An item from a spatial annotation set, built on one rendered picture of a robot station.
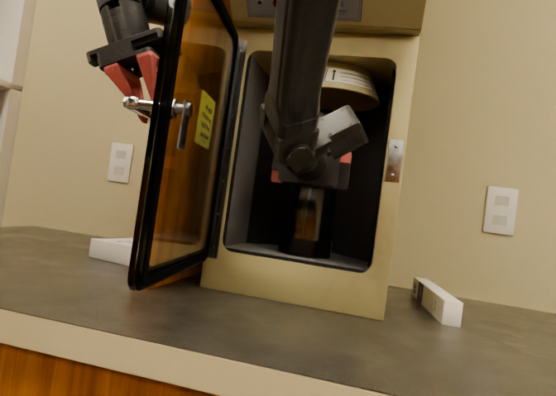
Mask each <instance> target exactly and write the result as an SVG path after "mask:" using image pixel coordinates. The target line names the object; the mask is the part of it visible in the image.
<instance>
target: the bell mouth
mask: <svg viewBox="0 0 556 396"><path fill-rule="evenodd" d="M319 104H320V108H321V109H326V110H332V111H336V110H338V109H339V108H341V107H344V106H347V105H348V106H350V107H351V109H352V110H353V111H354V112H360V111H368V110H372V109H374V108H377V107H379V106H380V101H379V98H378V95H377V92H376V88H375V84H374V82H373V79H372V76H371V73H370V72H369V71H368V70H366V69H364V68H362V67H360V66H357V65H354V64H347V63H342V62H332V61H328V62H327V65H326V70H325V73H324V80H323V84H322V89H321V94H320V101H319Z"/></svg>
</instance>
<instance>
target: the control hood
mask: <svg viewBox="0 0 556 396"><path fill-rule="evenodd" d="M229 1H230V8H231V14H232V21H233V22H234V23H235V25H236V26H241V27H259V28H275V18H274V17H249V16H248V10H247V0H229ZM425 3H426V0H362V17H361V21H336V24H335V28H334V31H345V32H362V33H380V34H397V35H414V36H417V35H418V34H420V32H421V28H422V23H423V18H424V9H425Z"/></svg>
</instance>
